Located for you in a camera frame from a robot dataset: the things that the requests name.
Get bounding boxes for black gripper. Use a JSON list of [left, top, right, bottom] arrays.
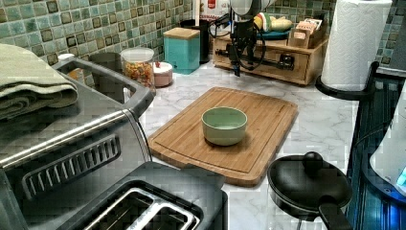
[[229, 19, 257, 77]]

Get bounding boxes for black drawer handle bar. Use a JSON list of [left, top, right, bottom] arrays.
[[214, 49, 295, 71]]

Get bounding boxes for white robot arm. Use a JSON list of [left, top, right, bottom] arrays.
[[229, 0, 276, 77]]

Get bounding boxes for wooden drawer box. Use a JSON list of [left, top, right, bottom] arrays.
[[213, 36, 328, 85]]

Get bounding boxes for teal plate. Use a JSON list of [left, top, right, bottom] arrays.
[[257, 30, 290, 40]]

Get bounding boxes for toy watermelon slice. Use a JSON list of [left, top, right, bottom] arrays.
[[257, 12, 272, 32]]

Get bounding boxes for teal canister with wooden lid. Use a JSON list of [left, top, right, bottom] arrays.
[[164, 28, 200, 75]]

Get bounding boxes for light green bowl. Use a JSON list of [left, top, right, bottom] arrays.
[[201, 106, 248, 146]]

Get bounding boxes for snack box with red letters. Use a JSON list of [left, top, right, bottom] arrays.
[[199, 0, 229, 21]]

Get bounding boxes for bamboo cutting board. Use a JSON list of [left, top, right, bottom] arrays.
[[148, 87, 298, 187]]

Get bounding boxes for tea bag packets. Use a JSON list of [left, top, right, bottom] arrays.
[[287, 18, 324, 49]]

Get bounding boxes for wooden spoon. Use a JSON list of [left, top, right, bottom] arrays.
[[194, 0, 201, 27]]

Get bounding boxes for glass jar of colourful cereal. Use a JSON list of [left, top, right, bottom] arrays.
[[121, 47, 155, 91]]

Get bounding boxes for black round canister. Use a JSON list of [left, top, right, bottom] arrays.
[[89, 53, 123, 73]]

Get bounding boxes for paper towel roll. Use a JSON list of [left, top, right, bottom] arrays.
[[321, 0, 393, 89]]

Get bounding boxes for black paper towel holder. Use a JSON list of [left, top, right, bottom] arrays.
[[315, 61, 379, 101]]

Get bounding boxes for black pan with lid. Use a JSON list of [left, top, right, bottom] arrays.
[[267, 151, 353, 230]]

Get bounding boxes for black two-slot toaster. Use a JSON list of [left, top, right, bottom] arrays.
[[57, 162, 228, 230]]

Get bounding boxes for bottle with white cap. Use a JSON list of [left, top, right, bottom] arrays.
[[57, 53, 86, 84]]

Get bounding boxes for stainless steel toaster oven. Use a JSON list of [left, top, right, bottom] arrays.
[[1, 57, 153, 230]]

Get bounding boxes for folded beige towel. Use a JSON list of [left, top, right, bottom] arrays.
[[0, 44, 79, 120]]

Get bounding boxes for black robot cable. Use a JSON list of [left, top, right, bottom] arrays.
[[208, 13, 267, 72]]

